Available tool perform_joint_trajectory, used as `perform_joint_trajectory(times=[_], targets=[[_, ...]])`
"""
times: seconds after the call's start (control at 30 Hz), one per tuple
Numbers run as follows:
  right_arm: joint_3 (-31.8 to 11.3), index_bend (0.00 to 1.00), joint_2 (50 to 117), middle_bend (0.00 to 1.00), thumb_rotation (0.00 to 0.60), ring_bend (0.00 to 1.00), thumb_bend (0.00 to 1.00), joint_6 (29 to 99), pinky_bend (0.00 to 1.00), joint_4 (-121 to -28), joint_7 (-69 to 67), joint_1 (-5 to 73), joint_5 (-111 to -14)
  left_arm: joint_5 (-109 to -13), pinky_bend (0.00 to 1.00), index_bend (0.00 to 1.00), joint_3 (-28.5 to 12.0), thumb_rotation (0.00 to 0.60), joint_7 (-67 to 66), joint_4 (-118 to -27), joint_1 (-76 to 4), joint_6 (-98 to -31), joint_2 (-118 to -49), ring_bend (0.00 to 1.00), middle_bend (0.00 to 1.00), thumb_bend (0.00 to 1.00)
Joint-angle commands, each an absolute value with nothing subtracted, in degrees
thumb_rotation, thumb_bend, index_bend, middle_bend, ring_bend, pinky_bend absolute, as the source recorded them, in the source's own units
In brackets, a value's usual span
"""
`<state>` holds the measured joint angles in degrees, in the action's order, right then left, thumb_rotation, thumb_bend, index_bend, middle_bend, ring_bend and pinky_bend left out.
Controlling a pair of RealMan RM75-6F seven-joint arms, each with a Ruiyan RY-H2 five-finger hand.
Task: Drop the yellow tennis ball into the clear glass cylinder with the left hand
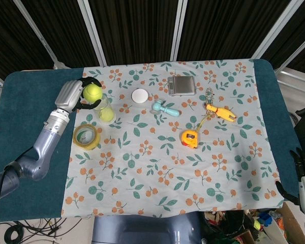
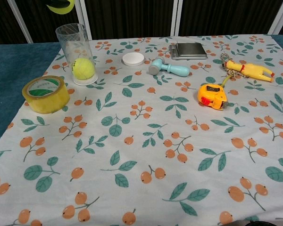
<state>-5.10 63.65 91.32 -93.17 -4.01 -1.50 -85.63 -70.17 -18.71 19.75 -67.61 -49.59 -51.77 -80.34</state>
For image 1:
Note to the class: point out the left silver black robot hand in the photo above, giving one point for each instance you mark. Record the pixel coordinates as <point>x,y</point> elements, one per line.
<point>67,94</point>

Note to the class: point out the yellow tennis ball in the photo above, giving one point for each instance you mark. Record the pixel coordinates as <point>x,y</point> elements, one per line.
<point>106,115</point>
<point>92,92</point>

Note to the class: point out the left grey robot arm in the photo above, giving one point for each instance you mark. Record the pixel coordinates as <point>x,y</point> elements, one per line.
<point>35,152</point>

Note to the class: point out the clear tube with tennis ball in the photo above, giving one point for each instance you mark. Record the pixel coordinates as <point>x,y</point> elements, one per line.
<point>105,109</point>

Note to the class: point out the teal table cover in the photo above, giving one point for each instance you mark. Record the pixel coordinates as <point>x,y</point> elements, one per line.
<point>33,122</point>

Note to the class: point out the yellow packing tape roll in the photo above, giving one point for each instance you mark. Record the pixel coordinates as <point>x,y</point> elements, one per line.
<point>86,136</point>

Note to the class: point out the cardboard box of clutter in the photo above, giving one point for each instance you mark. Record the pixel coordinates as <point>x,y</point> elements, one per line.
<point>251,226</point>

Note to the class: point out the white round lid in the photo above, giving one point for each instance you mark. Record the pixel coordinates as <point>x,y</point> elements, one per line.
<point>139,96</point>

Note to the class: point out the light blue handheld fan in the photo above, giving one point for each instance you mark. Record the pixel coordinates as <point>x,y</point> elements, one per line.
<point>165,109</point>

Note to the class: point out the floral patterned tablecloth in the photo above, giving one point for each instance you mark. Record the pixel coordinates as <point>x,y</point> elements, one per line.
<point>167,142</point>

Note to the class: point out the silver digital pocket scale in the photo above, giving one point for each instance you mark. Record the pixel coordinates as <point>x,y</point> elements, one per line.
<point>181,85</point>

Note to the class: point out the yellow tape measure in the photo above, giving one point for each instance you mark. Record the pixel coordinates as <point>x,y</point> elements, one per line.
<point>190,137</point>

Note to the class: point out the grey robot torso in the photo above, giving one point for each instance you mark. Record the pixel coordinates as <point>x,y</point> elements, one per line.
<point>147,228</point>

